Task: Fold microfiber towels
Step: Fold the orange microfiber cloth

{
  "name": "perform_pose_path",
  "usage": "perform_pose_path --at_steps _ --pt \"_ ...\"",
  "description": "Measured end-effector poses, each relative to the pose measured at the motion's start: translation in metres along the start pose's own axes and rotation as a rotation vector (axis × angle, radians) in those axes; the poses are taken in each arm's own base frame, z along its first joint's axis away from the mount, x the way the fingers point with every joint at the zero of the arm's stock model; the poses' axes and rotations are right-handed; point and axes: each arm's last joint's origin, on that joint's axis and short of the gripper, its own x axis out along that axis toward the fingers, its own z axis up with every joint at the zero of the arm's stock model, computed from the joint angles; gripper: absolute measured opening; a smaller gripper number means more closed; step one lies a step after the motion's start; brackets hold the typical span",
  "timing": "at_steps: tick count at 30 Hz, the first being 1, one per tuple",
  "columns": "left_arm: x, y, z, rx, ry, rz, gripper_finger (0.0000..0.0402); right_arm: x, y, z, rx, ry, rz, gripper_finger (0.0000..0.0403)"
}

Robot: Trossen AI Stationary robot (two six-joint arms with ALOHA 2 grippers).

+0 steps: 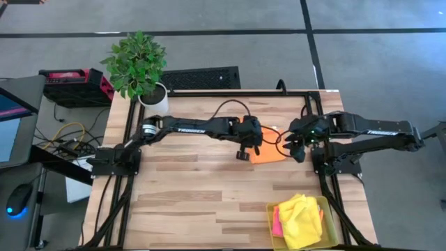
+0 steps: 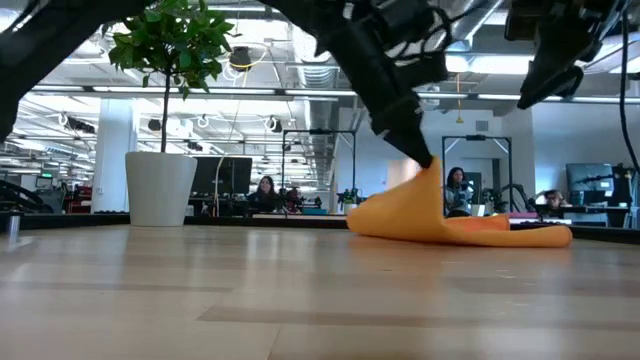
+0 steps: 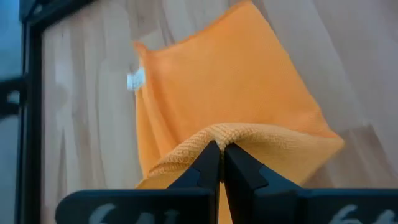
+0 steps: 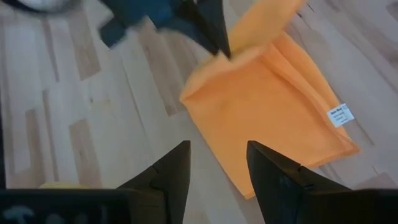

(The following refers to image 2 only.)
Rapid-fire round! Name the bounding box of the white building column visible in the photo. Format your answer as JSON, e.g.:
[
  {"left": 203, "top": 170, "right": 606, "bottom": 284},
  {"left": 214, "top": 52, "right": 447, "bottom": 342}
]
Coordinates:
[{"left": 91, "top": 97, "right": 139, "bottom": 214}]

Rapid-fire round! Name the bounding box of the bright ceiling light panel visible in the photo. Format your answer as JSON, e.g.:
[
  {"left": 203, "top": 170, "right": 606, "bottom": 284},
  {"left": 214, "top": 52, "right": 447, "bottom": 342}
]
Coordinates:
[{"left": 444, "top": 49, "right": 640, "bottom": 76}]

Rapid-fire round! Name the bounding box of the black computer monitor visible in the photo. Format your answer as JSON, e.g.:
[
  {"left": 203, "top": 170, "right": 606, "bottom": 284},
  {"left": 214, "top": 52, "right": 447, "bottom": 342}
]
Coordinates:
[{"left": 192, "top": 156, "right": 254, "bottom": 197}]

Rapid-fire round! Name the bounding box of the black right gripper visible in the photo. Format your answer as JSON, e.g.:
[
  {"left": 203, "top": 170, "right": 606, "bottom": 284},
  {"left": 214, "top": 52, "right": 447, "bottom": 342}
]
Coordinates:
[{"left": 517, "top": 0, "right": 624, "bottom": 111}]

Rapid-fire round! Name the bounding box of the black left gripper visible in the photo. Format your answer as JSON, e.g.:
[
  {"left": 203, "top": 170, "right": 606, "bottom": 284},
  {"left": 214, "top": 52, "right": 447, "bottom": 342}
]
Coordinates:
[{"left": 370, "top": 92, "right": 435, "bottom": 170}]

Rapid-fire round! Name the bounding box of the long black right arm cable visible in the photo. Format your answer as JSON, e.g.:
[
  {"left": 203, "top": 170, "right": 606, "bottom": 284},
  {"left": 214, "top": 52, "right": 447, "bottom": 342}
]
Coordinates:
[{"left": 618, "top": 0, "right": 640, "bottom": 176}]

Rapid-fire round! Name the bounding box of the short silver post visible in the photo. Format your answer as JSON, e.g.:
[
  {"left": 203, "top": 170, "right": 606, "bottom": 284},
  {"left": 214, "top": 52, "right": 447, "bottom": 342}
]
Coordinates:
[{"left": 4, "top": 212, "right": 22, "bottom": 241}]

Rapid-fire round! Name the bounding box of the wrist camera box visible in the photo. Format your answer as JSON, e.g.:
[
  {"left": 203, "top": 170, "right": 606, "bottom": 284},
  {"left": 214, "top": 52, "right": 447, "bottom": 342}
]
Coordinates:
[
  {"left": 387, "top": 2, "right": 450, "bottom": 85},
  {"left": 504, "top": 0, "right": 541, "bottom": 41}
]

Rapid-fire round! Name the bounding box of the white plant pot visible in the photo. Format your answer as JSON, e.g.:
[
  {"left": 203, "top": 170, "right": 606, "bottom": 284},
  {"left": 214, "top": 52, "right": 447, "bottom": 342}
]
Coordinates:
[{"left": 124, "top": 151, "right": 199, "bottom": 227}]

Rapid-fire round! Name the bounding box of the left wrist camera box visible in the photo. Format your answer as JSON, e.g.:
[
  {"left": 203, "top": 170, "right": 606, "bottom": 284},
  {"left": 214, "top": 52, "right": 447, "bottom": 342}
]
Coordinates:
[{"left": 387, "top": 2, "right": 450, "bottom": 85}]

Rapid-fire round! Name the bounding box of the long ceiling light strip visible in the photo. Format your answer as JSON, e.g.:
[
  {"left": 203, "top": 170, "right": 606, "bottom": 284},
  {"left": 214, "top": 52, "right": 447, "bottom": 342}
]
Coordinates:
[{"left": 29, "top": 83, "right": 359, "bottom": 99}]

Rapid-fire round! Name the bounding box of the person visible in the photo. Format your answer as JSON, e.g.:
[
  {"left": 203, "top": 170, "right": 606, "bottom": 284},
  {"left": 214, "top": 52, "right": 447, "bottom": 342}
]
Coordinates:
[
  {"left": 444, "top": 166, "right": 474, "bottom": 217},
  {"left": 544, "top": 188, "right": 571, "bottom": 211},
  {"left": 284, "top": 186, "right": 304, "bottom": 214},
  {"left": 247, "top": 174, "right": 285, "bottom": 215}
]

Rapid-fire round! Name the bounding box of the silver ribbed ventilation duct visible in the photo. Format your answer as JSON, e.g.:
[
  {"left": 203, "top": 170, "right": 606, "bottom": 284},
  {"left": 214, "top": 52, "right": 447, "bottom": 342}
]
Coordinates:
[{"left": 294, "top": 19, "right": 342, "bottom": 131}]

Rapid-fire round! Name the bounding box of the small potted desk plant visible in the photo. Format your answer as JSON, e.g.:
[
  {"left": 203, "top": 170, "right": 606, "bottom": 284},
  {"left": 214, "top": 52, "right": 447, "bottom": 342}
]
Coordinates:
[{"left": 342, "top": 188, "right": 359, "bottom": 216}]

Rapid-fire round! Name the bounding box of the orange microfiber towel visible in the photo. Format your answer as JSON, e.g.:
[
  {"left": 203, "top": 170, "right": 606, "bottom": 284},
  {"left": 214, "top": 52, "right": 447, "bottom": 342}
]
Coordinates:
[{"left": 345, "top": 155, "right": 574, "bottom": 249}]

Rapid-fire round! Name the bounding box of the grey computer monitor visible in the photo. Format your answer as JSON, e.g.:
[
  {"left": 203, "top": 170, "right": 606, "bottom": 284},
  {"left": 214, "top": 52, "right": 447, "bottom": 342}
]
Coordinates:
[{"left": 566, "top": 162, "right": 615, "bottom": 192}]

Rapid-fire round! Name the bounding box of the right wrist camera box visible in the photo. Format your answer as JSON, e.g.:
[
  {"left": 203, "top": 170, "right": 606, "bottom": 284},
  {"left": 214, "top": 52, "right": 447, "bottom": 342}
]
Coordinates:
[{"left": 504, "top": 0, "right": 541, "bottom": 41}]

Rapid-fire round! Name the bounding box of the yellow hanging cord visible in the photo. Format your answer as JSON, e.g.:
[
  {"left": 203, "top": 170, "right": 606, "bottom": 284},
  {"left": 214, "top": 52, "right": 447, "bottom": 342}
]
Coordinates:
[{"left": 453, "top": 72, "right": 465, "bottom": 125}]

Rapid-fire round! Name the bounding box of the black ceiling dome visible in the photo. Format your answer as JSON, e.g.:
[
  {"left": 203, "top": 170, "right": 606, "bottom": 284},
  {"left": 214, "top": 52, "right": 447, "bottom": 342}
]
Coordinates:
[{"left": 228, "top": 45, "right": 253, "bottom": 71}]

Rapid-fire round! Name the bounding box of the green leafy indoor tree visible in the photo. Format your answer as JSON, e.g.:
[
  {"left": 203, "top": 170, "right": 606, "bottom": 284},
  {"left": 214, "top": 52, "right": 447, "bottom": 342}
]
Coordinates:
[{"left": 101, "top": 0, "right": 234, "bottom": 154}]

